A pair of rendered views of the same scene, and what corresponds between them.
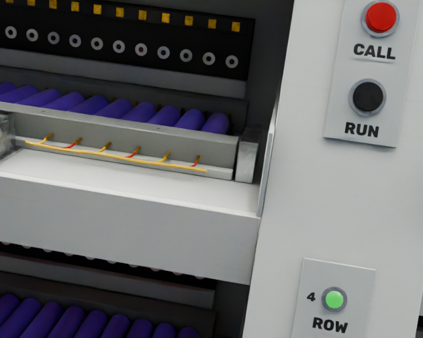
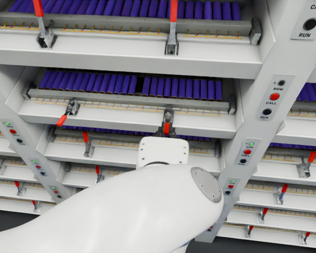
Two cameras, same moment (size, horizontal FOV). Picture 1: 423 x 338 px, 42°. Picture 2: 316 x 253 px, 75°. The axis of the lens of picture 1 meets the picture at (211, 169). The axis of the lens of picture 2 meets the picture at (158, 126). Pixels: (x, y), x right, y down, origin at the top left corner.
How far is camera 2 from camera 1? 0.39 m
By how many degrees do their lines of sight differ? 42
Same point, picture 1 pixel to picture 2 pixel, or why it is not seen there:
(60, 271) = not seen: hidden behind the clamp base
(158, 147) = (208, 108)
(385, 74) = (272, 107)
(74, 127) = (186, 106)
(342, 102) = (260, 112)
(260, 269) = (235, 139)
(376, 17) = (273, 97)
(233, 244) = (229, 134)
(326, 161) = (254, 122)
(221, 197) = (226, 124)
